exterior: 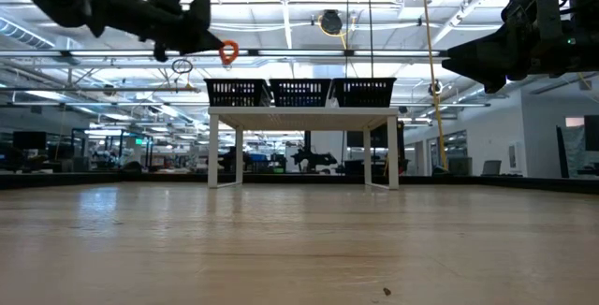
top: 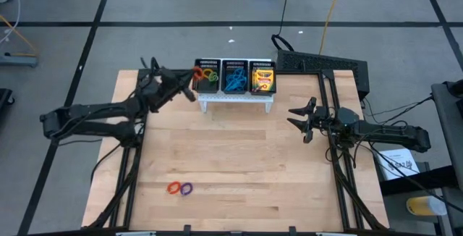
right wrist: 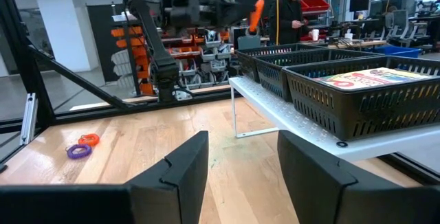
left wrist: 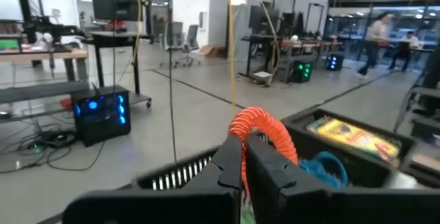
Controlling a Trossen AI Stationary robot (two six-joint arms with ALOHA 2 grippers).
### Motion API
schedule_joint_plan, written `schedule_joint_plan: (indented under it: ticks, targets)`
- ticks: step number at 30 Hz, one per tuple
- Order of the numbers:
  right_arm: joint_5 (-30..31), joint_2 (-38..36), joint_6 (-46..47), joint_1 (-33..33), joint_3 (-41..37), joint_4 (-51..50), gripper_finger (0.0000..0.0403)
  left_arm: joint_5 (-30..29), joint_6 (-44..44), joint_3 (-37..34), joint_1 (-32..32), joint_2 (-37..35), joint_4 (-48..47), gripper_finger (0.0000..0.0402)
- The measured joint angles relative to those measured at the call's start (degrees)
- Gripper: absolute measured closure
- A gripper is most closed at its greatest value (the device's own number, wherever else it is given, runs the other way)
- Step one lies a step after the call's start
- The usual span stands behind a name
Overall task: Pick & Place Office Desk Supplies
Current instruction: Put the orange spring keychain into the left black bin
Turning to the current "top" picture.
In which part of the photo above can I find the white riser shelf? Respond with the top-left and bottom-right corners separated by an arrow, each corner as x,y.
197,57 -> 275,114

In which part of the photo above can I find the black plastic mesh basket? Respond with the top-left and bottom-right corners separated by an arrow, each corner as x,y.
192,59 -> 221,95
247,59 -> 277,96
219,59 -> 250,95

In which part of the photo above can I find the black arm base cable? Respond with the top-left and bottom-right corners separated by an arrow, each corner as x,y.
90,143 -> 123,185

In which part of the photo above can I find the black chair base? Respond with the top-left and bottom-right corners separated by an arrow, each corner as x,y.
0,88 -> 15,116

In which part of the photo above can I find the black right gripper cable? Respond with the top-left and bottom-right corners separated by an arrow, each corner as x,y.
324,130 -> 373,170

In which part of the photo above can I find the white printed paper sheet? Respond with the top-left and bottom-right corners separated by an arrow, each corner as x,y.
378,148 -> 421,182

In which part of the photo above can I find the orange floor cable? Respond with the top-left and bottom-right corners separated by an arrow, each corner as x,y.
0,14 -> 39,56

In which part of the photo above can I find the white floor cable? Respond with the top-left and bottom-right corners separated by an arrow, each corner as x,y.
0,0 -> 21,45

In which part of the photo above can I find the yellow green crayon box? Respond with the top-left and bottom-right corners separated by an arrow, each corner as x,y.
251,67 -> 276,95

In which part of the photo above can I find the grey table foot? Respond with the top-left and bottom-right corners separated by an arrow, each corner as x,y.
0,54 -> 39,69

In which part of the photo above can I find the yellow hanging cable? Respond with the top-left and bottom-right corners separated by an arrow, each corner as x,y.
318,0 -> 345,55

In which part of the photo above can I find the black perforated computer case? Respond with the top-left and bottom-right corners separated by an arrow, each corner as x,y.
275,49 -> 370,101

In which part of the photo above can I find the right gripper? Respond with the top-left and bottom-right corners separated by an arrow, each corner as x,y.
286,96 -> 339,145

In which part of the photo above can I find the black hanging cable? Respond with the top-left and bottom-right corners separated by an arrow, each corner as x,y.
271,0 -> 294,52

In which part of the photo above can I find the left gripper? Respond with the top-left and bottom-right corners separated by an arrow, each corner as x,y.
153,67 -> 198,103

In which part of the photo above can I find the black aluminium rig frame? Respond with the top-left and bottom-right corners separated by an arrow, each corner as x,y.
85,56 -> 390,236

